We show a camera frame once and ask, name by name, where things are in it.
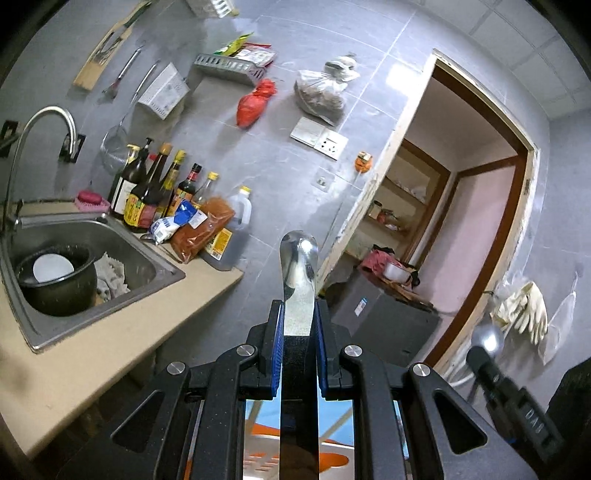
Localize red plastic bag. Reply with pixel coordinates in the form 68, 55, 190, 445
236, 78, 277, 128

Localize white wall socket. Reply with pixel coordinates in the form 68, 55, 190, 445
314, 128, 349, 160
290, 116, 330, 148

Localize white plastic wall basket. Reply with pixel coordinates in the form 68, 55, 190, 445
137, 62, 190, 121

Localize white wall rack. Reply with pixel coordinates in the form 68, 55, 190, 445
187, 0, 239, 20

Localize red chili packet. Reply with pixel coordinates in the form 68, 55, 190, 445
170, 197, 236, 265

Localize red cloth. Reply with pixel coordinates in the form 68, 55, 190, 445
359, 248, 394, 274

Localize black wall socket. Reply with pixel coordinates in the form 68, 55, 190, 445
59, 133, 87, 163

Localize metal wall shelf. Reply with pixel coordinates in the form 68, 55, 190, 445
191, 52, 269, 87

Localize black cooking pot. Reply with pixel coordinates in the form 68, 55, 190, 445
16, 244, 99, 317

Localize white plate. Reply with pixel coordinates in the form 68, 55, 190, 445
33, 252, 75, 284

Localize hanging wire skimmer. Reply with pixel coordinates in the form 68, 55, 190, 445
100, 61, 161, 175

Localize cream rubber gloves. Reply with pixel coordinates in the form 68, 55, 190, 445
495, 281, 549, 345

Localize hanging metal spatula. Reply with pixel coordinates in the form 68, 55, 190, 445
101, 45, 142, 100

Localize steel faucet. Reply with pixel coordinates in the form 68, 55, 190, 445
4, 106, 77, 228

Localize metal bowl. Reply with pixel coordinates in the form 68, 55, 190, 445
382, 260, 412, 284

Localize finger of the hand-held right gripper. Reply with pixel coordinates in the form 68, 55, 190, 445
465, 345, 507, 400

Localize row of sauce bottles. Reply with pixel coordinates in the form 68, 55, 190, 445
109, 137, 219, 233

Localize clear bag of dried goods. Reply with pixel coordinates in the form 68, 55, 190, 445
295, 55, 361, 127

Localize red snack packet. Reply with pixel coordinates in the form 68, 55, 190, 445
235, 42, 278, 68

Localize wooden shelf unit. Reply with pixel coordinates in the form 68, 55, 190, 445
350, 137, 452, 260

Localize pink scrubbing brush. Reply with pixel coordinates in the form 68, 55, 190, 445
76, 189, 111, 212

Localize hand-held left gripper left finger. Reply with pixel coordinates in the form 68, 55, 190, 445
69, 299, 284, 480

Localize white dish cloth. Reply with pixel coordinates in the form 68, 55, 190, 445
93, 252, 131, 302

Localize long shiny steel spoon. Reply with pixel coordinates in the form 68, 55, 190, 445
278, 230, 320, 480

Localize hanging wooden board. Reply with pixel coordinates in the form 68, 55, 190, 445
73, 0, 152, 91

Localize small shiny steel spoon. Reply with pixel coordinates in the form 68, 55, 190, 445
472, 322, 507, 357

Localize striped blue orange brown blanket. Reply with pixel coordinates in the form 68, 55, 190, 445
182, 397, 413, 480

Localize steel sink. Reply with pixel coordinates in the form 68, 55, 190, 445
0, 216, 186, 354

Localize blue white packet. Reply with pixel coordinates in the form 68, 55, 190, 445
150, 200, 206, 245

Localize wooden cutting board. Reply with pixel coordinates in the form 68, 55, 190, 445
392, 281, 435, 308

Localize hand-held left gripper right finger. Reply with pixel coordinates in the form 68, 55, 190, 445
315, 299, 532, 480

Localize yellow green snack packet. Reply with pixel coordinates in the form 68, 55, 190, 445
214, 32, 255, 59

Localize clear oil jug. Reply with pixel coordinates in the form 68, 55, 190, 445
202, 185, 253, 271

